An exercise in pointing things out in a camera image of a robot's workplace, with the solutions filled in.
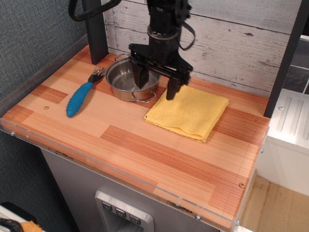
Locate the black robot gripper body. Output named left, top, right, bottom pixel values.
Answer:
left=129, top=34, right=193, bottom=85

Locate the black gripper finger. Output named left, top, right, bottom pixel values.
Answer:
left=166, top=77, right=182, bottom=100
left=132, top=63, right=149, bottom=88

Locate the silver steel pan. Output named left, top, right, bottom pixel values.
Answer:
left=105, top=54, right=161, bottom=103

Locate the yellow rag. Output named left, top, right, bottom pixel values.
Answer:
left=144, top=86, right=229, bottom=143

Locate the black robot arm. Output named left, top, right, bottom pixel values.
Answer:
left=129, top=0, right=195, bottom=100

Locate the clear acrylic edge guard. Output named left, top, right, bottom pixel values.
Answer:
left=2, top=113, right=269, bottom=232

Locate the grey toy fridge cabinet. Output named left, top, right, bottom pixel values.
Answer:
left=42, top=149, right=217, bottom=232

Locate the white toy sink unit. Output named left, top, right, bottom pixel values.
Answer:
left=255, top=35, right=309, bottom=196

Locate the silver dispenser panel with buttons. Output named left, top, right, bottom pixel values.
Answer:
left=95, top=190, right=155, bottom=232

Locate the orange and black object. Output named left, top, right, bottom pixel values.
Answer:
left=0, top=218, right=43, bottom=232

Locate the dark grey left post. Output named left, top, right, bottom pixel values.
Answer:
left=85, top=13, right=109, bottom=65

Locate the dark grey post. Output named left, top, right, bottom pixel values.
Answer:
left=264, top=0, right=309, bottom=118
left=85, top=13, right=109, bottom=65

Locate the blue handled metal fork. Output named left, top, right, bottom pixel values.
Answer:
left=66, top=67, right=106, bottom=117

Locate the black braided cable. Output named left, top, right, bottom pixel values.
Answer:
left=68, top=0, right=123, bottom=22

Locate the dark grey right post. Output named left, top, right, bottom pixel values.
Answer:
left=264, top=0, right=309, bottom=118

